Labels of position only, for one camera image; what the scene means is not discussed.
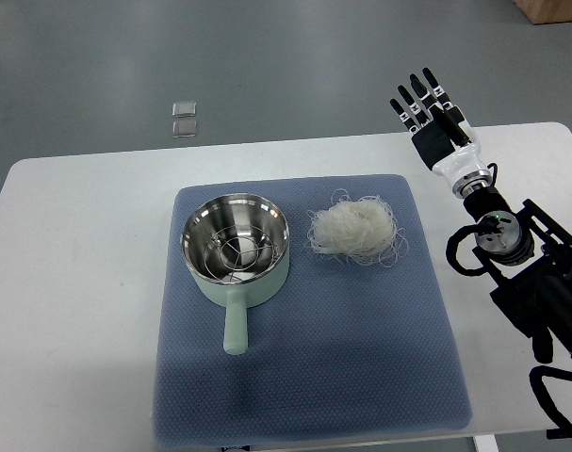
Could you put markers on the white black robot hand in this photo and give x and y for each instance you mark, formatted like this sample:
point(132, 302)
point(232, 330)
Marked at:
point(445, 141)

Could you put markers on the white vermicelli noodle bundle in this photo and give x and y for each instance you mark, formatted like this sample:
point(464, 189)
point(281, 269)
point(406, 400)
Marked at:
point(364, 231)

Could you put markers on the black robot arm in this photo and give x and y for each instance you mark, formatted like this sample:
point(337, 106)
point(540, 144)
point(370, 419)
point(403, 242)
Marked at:
point(529, 257)

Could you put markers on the mint green steel pot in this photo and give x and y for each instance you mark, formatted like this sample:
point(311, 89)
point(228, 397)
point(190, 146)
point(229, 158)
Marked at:
point(236, 298)

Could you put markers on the wooden box corner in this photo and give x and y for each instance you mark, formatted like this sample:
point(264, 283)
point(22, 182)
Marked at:
point(546, 11)

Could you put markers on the blue textured table mat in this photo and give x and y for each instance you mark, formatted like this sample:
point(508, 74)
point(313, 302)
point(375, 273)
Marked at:
point(341, 350)

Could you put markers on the upper silver floor plate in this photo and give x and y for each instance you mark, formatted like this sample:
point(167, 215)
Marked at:
point(183, 109)

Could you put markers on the wire steaming rack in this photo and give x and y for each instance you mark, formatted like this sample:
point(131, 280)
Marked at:
point(236, 254)

